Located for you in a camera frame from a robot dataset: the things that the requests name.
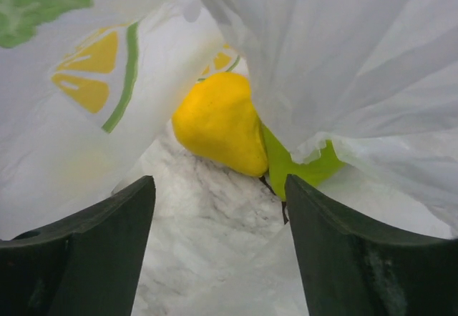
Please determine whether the clear plastic bag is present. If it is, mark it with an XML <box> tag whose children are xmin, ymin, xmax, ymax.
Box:
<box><xmin>0</xmin><ymin>0</ymin><xmax>458</xmax><ymax>316</ymax></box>

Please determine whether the yellow fake fruit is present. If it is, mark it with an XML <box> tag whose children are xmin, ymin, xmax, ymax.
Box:
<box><xmin>171</xmin><ymin>72</ymin><xmax>268</xmax><ymax>177</ymax></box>

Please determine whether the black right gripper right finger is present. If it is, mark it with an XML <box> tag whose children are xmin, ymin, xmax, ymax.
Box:
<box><xmin>285</xmin><ymin>175</ymin><xmax>457</xmax><ymax>316</ymax></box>

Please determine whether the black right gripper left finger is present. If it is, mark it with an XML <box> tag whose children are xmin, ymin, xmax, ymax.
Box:
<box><xmin>1</xmin><ymin>176</ymin><xmax>155</xmax><ymax>315</ymax></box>

